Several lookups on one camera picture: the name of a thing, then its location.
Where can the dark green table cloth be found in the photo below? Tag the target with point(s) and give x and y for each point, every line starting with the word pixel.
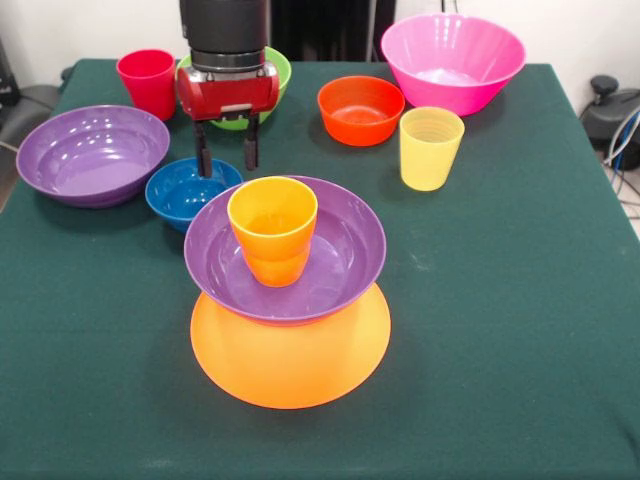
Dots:
pixel 500 325

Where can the green plastic bowl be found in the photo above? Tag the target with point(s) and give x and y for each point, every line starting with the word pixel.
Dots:
pixel 280 70

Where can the large yellow-orange plastic bowl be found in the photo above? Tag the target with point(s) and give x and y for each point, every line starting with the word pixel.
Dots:
pixel 290 365

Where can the red-orange plastic bowl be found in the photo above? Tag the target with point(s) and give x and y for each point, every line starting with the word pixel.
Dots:
pixel 360 112

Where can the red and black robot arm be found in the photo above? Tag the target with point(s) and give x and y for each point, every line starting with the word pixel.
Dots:
pixel 222 30

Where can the purple plastic bowl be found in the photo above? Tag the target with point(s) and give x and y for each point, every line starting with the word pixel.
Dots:
pixel 340 260
pixel 90 157

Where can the red plastic cup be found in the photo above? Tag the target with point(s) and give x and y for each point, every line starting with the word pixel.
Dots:
pixel 147 85

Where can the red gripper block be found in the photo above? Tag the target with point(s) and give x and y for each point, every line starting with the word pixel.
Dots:
pixel 225 97

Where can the blue plastic bowl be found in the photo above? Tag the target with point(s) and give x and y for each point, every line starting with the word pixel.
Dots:
pixel 175 195

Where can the yellow plastic cup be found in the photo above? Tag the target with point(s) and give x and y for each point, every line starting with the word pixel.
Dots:
pixel 430 155

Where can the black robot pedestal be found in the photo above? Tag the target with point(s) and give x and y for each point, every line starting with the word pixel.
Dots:
pixel 330 30

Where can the orange plastic cup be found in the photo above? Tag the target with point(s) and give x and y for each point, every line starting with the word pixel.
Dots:
pixel 272 230

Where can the large pink plastic bowl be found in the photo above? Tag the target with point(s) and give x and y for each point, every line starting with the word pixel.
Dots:
pixel 450 60

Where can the black floor stand base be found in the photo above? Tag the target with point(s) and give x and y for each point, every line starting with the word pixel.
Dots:
pixel 607 107
pixel 30 105

